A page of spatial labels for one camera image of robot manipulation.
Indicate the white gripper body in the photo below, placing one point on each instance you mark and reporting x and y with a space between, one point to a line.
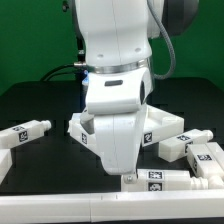
124 165

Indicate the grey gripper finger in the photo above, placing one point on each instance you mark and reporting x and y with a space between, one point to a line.
130 178

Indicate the white desk tabletop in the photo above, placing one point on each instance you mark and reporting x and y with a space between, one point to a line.
160 128

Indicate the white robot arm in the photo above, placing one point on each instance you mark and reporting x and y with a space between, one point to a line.
118 60

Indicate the white block left edge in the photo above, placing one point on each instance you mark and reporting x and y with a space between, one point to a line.
5 163

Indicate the white front rail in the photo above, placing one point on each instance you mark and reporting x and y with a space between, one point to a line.
98 207

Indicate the black camera stand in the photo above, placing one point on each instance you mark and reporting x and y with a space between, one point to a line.
69 5

